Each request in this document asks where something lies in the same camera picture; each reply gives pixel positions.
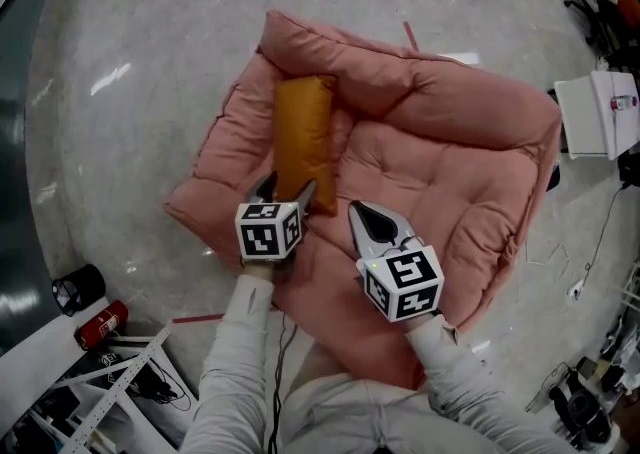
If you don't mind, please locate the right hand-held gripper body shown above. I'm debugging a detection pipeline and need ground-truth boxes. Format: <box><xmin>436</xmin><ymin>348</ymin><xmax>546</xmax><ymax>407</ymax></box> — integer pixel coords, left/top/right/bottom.
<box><xmin>355</xmin><ymin>236</ymin><xmax>445</xmax><ymax>323</ymax></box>

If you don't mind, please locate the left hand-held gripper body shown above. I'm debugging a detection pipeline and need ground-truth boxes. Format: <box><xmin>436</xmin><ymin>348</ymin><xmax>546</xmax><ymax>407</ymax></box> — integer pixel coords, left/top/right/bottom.
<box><xmin>234</xmin><ymin>186</ymin><xmax>306</xmax><ymax>262</ymax></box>

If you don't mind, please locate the person's right forearm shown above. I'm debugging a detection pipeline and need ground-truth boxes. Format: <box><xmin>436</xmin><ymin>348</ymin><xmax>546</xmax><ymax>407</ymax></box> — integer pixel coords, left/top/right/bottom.
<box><xmin>404</xmin><ymin>314</ymin><xmax>566</xmax><ymax>454</ymax></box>

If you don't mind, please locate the person's left forearm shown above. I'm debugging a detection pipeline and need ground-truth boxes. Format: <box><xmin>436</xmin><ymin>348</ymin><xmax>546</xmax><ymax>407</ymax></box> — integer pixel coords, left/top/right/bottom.
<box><xmin>192</xmin><ymin>261</ymin><xmax>275</xmax><ymax>454</ymax></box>

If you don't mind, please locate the pink floor cushion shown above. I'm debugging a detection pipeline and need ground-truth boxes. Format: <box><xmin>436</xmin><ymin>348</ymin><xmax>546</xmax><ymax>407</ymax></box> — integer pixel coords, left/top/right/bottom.
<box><xmin>163</xmin><ymin>9</ymin><xmax>564</xmax><ymax>391</ymax></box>

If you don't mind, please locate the short red floor tape strip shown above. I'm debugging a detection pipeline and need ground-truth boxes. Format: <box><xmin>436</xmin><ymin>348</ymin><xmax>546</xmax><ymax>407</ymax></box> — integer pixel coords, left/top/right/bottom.
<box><xmin>172</xmin><ymin>312</ymin><xmax>226</xmax><ymax>324</ymax></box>

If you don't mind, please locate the person's light grey clothed body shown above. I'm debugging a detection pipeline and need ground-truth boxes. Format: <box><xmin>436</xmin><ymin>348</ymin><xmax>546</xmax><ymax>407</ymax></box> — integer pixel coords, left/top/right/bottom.
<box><xmin>279</xmin><ymin>371</ymin><xmax>501</xmax><ymax>454</ymax></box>

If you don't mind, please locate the red fire extinguisher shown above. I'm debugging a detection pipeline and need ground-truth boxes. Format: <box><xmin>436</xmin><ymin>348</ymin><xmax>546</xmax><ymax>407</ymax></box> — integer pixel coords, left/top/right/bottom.
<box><xmin>74</xmin><ymin>300</ymin><xmax>130</xmax><ymax>351</ymax></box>

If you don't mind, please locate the black mesh bin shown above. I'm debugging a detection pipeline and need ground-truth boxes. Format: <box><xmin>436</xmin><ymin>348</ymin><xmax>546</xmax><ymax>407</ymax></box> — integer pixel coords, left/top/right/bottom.
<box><xmin>52</xmin><ymin>264</ymin><xmax>106</xmax><ymax>317</ymax></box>

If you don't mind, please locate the white low cabinet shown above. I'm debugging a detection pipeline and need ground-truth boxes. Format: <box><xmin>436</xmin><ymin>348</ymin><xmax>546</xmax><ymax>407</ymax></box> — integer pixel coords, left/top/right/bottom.
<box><xmin>553</xmin><ymin>70</ymin><xmax>640</xmax><ymax>161</ymax></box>

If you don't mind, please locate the white flat panel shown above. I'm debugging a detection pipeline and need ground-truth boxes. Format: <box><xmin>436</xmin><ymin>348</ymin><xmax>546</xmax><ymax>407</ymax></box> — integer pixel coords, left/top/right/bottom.
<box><xmin>0</xmin><ymin>297</ymin><xmax>110</xmax><ymax>411</ymax></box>

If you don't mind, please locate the black office chair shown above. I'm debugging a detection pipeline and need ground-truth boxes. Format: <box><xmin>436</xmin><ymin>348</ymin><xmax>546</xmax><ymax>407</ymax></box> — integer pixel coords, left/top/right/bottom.
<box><xmin>564</xmin><ymin>0</ymin><xmax>640</xmax><ymax>43</ymax></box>

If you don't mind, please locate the orange chair pillow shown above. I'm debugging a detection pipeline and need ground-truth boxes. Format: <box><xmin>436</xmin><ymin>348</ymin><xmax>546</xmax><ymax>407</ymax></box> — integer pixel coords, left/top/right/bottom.
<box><xmin>615</xmin><ymin>0</ymin><xmax>640</xmax><ymax>28</ymax></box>

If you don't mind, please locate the white floor cable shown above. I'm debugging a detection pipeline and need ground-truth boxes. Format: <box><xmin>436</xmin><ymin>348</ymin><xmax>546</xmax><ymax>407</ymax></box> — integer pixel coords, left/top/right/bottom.
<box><xmin>524</xmin><ymin>241</ymin><xmax>571</xmax><ymax>283</ymax></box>

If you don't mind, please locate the thin black hanging cable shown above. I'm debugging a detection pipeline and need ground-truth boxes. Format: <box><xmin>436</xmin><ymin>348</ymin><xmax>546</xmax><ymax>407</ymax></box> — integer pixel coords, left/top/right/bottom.
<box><xmin>267</xmin><ymin>311</ymin><xmax>296</xmax><ymax>454</ymax></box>

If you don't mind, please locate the long black floor cable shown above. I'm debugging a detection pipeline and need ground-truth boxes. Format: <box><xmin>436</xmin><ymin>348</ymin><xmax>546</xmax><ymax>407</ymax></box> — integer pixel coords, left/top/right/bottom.
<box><xmin>584</xmin><ymin>181</ymin><xmax>626</xmax><ymax>273</ymax></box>

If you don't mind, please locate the white perforated metal frame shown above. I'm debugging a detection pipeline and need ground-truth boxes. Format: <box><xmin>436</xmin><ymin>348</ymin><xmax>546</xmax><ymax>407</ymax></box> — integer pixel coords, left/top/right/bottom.
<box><xmin>29</xmin><ymin>326</ymin><xmax>201</xmax><ymax>454</ymax></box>

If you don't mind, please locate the black camera equipment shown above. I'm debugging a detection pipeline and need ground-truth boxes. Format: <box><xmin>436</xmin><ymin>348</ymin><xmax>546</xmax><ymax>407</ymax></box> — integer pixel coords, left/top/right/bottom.
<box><xmin>547</xmin><ymin>366</ymin><xmax>621</xmax><ymax>448</ymax></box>

